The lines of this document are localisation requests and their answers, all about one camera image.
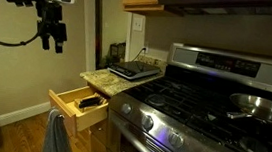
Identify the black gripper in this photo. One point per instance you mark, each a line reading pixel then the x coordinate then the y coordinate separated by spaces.
pixel 51 24

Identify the light wooden top drawer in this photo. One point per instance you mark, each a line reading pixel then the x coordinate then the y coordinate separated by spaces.
pixel 77 119

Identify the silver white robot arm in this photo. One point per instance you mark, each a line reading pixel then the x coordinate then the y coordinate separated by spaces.
pixel 50 11

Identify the black knife set in drawer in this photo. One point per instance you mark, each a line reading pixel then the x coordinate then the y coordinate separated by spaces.
pixel 96 100

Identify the wooden lower cabinet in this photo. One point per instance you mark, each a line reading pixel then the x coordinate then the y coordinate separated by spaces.
pixel 91 139

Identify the granite countertop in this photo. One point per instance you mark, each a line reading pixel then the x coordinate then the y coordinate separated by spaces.
pixel 110 84

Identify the white baseboard trim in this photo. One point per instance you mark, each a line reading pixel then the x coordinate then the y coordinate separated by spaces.
pixel 24 113

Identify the black portable induction cooktop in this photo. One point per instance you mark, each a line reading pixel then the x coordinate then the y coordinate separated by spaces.
pixel 133 70

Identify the silver stove knob far left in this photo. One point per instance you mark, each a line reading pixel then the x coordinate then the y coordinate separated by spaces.
pixel 126 108

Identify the silver stove knob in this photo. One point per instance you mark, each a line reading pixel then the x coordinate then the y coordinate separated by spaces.
pixel 126 108
pixel 175 140
pixel 147 122

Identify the grey striped dish towel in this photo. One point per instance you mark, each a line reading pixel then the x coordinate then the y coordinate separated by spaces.
pixel 56 138

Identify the stainless range hood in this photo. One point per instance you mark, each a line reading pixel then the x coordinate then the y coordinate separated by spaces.
pixel 220 7

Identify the stainless steel gas range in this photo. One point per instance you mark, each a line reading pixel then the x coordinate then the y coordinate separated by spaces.
pixel 192 99

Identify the stainless steel frying pan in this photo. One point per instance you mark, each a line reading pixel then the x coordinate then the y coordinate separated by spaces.
pixel 251 106

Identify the dark wire rack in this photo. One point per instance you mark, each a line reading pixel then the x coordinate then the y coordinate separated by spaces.
pixel 117 51

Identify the white door frame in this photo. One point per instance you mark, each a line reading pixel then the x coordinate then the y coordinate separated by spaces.
pixel 90 34

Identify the white wall light switch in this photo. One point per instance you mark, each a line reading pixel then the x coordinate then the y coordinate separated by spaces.
pixel 138 24

